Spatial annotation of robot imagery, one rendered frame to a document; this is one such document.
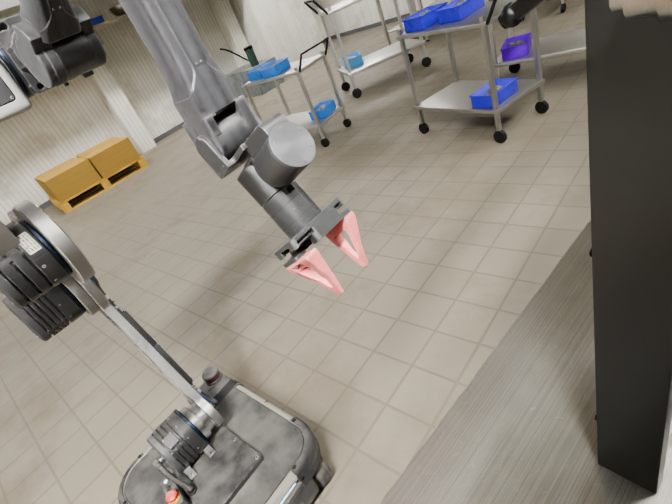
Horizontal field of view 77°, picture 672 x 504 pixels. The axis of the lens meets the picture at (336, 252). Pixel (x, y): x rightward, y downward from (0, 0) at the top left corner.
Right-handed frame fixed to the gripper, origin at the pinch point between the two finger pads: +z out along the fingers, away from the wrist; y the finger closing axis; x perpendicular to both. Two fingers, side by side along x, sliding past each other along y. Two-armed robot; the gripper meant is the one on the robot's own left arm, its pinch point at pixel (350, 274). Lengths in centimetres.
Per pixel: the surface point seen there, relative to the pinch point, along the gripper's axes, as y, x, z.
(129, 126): 261, 660, -309
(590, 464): -4.9, -19.0, 27.6
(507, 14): -2.7, -36.8, -11.5
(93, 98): 245, 652, -373
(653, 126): -5.0, -40.2, -2.5
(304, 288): 72, 171, 24
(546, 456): -6.1, -15.6, 25.7
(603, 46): -4.7, -40.3, -7.2
